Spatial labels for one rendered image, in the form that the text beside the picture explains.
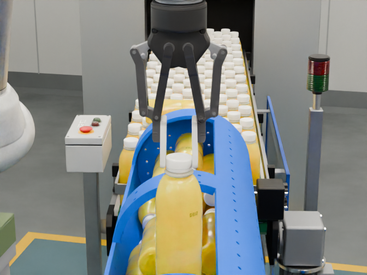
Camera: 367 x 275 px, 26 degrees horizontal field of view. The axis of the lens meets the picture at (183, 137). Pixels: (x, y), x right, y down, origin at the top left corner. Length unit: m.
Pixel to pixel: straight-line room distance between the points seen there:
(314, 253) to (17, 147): 0.90
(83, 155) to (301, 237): 0.63
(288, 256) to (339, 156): 3.01
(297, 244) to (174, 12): 1.26
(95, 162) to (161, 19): 1.14
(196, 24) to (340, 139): 4.48
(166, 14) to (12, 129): 0.75
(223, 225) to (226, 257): 0.11
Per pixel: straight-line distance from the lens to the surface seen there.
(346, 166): 5.03
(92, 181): 2.25
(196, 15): 1.04
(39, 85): 6.62
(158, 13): 1.05
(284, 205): 2.10
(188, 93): 2.56
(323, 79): 2.33
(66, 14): 6.41
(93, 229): 2.31
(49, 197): 4.54
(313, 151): 2.41
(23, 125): 1.75
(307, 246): 2.21
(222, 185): 1.50
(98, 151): 2.13
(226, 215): 1.38
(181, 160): 1.11
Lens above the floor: 1.80
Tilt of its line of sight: 19 degrees down
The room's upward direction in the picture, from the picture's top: straight up
